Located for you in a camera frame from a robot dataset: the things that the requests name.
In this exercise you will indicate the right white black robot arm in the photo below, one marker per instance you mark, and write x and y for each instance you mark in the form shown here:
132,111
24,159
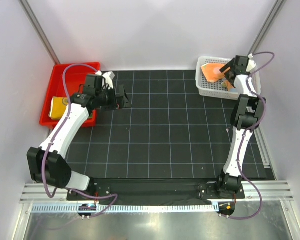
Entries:
245,118

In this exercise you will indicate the aluminium frame rail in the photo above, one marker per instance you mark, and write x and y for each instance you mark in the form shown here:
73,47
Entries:
272,190

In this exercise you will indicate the right aluminium corner post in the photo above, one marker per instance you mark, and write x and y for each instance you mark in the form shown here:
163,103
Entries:
270,19

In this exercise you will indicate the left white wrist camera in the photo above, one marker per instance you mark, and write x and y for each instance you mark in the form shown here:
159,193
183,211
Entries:
105,80

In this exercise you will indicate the blue yellow patterned towel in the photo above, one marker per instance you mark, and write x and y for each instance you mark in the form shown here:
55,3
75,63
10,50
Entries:
58,107

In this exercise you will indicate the red plastic tray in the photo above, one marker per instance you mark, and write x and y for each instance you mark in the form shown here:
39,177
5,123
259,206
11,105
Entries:
74,78

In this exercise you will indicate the orange towel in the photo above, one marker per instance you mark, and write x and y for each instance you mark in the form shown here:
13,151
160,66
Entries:
212,74

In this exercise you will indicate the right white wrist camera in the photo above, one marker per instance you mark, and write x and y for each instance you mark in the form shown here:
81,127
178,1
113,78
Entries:
251,63

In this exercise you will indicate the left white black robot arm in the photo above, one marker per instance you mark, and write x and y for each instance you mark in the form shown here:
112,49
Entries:
47,163

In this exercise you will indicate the left aluminium corner post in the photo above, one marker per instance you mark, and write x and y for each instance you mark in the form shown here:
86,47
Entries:
39,30

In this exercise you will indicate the white perforated plastic basket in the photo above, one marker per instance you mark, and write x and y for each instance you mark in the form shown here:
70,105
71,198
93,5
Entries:
217,89

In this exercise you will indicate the aluminium corner post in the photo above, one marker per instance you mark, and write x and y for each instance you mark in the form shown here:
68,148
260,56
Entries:
39,30
270,19

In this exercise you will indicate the slotted grey cable duct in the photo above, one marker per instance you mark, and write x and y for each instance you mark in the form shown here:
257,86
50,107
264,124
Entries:
89,208

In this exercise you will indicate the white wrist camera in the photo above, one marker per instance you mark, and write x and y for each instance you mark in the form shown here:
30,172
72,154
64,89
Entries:
251,63
105,80

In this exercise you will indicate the black grid mat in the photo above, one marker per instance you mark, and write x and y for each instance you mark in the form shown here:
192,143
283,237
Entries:
170,131

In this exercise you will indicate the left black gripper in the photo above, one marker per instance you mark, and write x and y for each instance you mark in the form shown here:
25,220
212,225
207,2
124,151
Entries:
119,102

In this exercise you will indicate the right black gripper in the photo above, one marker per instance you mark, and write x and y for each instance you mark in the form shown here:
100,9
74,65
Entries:
229,65

